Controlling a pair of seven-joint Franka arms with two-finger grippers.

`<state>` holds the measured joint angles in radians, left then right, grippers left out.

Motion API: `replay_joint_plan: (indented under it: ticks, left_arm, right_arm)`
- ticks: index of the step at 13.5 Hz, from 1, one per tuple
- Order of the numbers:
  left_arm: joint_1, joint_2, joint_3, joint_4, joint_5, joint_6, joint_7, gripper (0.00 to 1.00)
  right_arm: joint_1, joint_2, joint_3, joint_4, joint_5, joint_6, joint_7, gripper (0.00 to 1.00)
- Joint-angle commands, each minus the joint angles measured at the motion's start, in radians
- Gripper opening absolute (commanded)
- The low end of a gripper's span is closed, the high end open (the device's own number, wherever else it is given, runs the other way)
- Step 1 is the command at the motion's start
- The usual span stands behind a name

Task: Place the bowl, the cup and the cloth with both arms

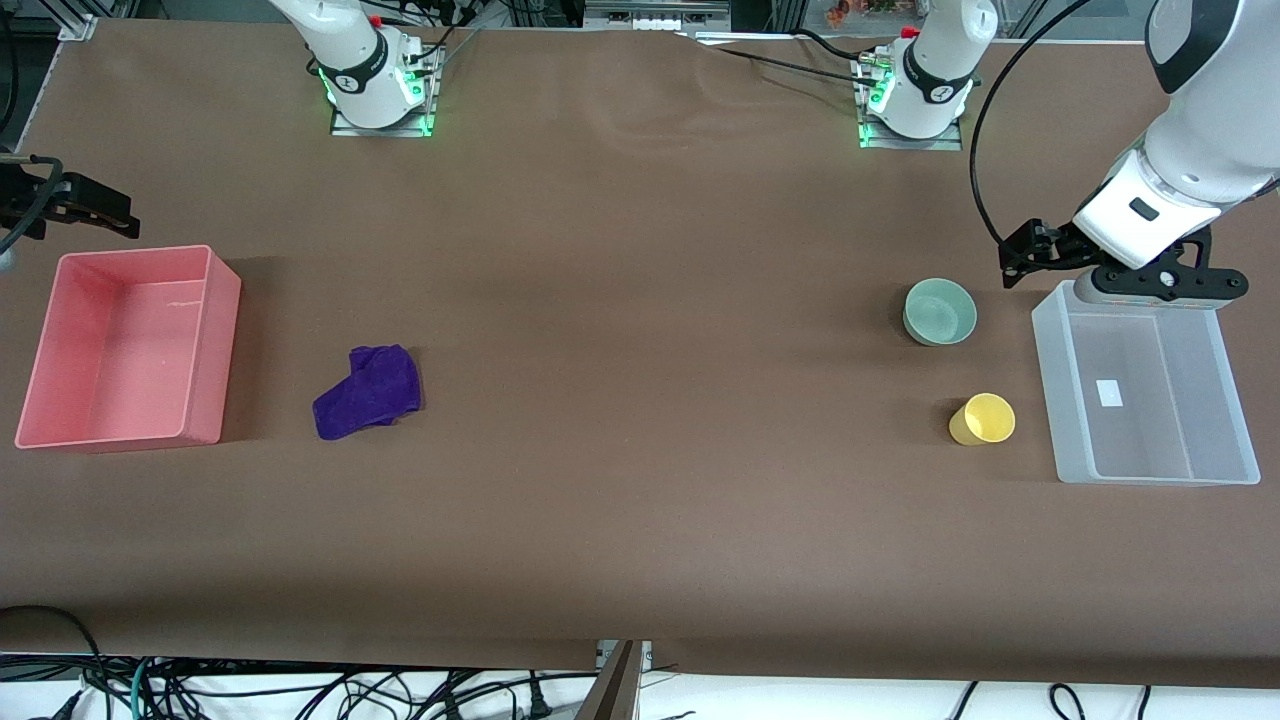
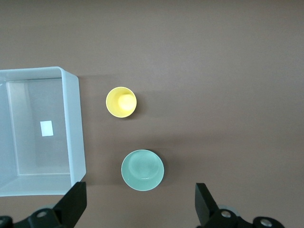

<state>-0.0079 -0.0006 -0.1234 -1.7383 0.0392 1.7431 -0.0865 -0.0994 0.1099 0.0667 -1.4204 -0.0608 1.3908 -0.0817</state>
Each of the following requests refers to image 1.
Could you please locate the pale green bowl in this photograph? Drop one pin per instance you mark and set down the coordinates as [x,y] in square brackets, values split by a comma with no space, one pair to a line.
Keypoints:
[940,312]

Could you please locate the yellow cup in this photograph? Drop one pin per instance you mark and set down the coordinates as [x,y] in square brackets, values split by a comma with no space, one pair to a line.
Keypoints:
[982,420]

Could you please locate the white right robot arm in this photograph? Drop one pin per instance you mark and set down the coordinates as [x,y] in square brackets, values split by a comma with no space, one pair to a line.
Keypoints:
[350,60]

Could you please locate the white power strip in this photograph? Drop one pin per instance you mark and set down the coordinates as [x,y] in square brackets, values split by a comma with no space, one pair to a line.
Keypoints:
[650,18]

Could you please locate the pink plastic bin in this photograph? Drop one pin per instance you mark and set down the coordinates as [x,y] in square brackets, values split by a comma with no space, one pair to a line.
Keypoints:
[120,350]

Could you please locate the black plug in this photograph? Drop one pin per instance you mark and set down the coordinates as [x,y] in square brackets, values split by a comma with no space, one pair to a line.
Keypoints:
[540,705]

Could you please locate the metal corner bracket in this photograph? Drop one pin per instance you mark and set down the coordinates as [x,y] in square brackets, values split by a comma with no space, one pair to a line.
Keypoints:
[78,27]

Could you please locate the purple cloth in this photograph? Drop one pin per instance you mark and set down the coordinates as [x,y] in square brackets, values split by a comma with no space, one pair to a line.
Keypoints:
[370,395]

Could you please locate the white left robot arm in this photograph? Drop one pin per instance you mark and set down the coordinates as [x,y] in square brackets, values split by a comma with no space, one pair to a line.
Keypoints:
[1220,100]

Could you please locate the clear plastic bin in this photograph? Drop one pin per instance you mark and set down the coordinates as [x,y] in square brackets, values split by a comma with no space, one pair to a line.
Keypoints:
[1150,420]

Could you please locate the brown wooden beam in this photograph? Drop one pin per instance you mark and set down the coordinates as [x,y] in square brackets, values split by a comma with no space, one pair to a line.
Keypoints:
[615,690]

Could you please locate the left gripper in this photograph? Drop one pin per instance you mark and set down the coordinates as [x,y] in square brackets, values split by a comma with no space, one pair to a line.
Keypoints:
[1056,246]

